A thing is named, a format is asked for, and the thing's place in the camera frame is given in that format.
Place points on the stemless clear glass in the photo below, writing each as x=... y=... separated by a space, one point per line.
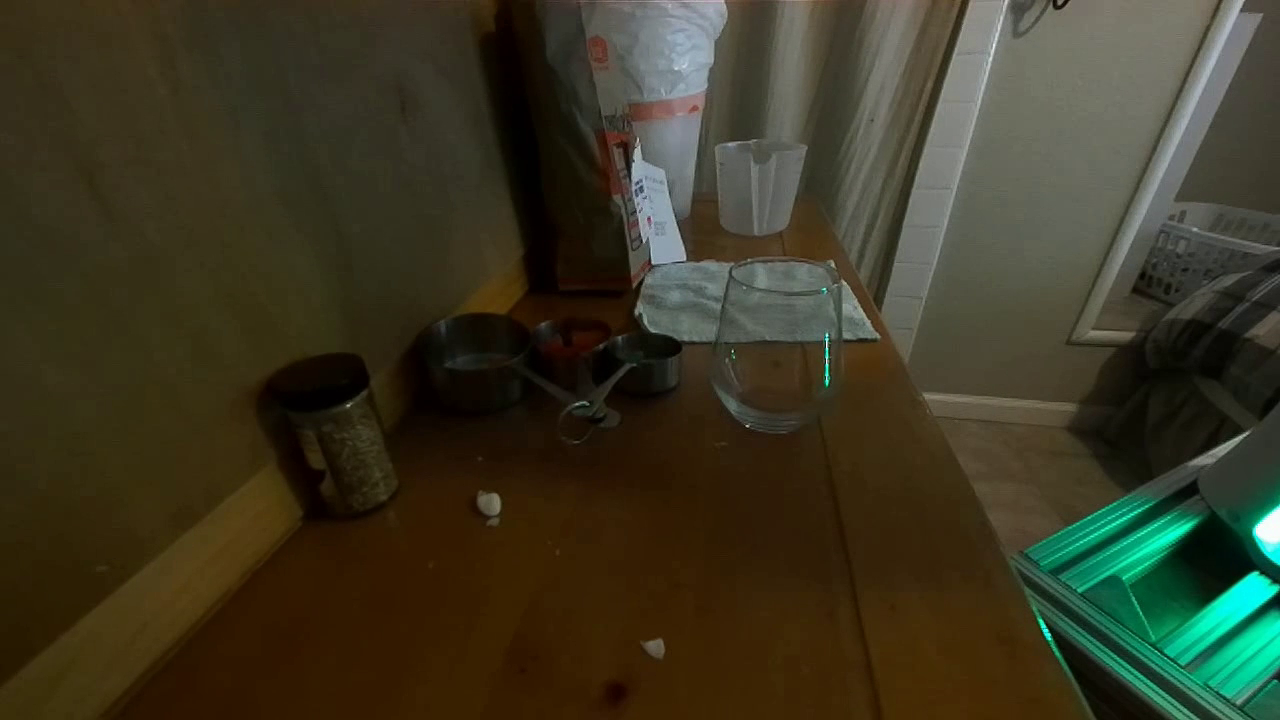
x=774 y=361

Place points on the translucent plastic measuring jug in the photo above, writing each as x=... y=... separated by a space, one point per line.
x=757 y=191

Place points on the white door frame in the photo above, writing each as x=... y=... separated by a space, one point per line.
x=942 y=166

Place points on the large metal measuring cup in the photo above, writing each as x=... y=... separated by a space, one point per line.
x=473 y=357

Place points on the white crumb piece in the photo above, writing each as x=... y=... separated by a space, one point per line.
x=652 y=648
x=489 y=500

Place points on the green lit aluminium frame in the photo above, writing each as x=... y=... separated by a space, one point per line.
x=1172 y=593

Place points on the brown paper bag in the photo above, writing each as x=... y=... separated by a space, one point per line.
x=576 y=172

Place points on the open metal tin can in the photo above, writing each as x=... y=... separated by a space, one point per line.
x=343 y=441

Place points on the white laundry basket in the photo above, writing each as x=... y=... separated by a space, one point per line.
x=1192 y=246

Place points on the plaid fabric bedding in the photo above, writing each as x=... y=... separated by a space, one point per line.
x=1203 y=364

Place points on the small white paper packet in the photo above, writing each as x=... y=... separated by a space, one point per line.
x=652 y=213

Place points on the folded white cloth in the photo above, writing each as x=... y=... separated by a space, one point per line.
x=682 y=303

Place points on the small metal measuring cup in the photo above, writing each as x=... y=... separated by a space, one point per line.
x=646 y=361

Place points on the white plastic bag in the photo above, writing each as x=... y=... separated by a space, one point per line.
x=660 y=72

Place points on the measuring cup with red contents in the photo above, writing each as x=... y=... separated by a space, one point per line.
x=570 y=340

